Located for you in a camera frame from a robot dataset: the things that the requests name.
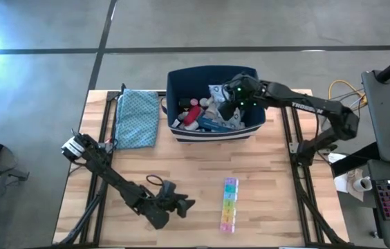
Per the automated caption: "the white mug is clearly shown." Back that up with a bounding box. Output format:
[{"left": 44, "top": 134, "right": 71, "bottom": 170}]
[{"left": 352, "top": 175, "right": 373, "bottom": 193}]

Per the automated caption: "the red and white bottle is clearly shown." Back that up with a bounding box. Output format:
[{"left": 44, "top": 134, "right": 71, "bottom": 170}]
[{"left": 183, "top": 105, "right": 203, "bottom": 131}]

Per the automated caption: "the teal patterned fabric pouch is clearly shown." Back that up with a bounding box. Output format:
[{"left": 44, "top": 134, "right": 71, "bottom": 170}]
[{"left": 114, "top": 88, "right": 160, "bottom": 150}]

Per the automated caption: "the yellow cable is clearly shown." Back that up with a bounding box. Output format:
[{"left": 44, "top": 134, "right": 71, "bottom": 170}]
[{"left": 325, "top": 79, "right": 368, "bottom": 125}]

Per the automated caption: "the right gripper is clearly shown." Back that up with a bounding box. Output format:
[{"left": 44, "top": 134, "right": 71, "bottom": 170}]
[{"left": 219, "top": 74, "right": 261, "bottom": 120}]

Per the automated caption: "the black stand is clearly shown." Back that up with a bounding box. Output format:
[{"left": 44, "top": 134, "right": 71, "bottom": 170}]
[{"left": 0, "top": 151, "right": 30, "bottom": 222}]

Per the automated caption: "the navy white striped fabric basket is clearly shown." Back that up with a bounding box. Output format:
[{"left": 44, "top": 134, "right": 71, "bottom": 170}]
[{"left": 165, "top": 64, "right": 267, "bottom": 143}]

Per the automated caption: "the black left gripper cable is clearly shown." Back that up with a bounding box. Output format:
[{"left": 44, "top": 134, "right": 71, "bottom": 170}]
[{"left": 145, "top": 174, "right": 164, "bottom": 187}]

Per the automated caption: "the rainbow weekly pill organiser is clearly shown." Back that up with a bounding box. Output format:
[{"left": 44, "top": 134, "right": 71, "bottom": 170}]
[{"left": 219, "top": 177, "right": 239, "bottom": 234}]

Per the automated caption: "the black desk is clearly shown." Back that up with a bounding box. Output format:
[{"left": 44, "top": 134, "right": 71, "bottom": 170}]
[{"left": 360, "top": 70, "right": 390, "bottom": 163}]

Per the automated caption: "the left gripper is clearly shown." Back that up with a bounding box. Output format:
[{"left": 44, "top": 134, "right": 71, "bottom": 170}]
[{"left": 156, "top": 180, "right": 196, "bottom": 219}]

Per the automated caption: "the white paper sheet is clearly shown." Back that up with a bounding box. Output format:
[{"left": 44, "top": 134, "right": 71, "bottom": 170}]
[{"left": 335, "top": 168, "right": 364, "bottom": 201}]

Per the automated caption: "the black metal table frame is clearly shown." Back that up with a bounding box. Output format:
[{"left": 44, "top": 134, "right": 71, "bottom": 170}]
[{"left": 53, "top": 88, "right": 351, "bottom": 248}]

